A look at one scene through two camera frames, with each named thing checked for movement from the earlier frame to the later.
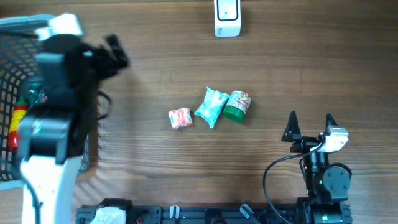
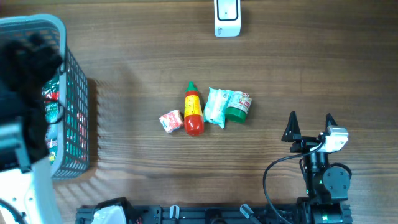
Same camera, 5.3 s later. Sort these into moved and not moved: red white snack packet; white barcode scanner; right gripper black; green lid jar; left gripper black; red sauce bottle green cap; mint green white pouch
Moved: red sauce bottle green cap; red white snack packet; mint green white pouch; left gripper black
Not moved: right gripper black; white barcode scanner; green lid jar
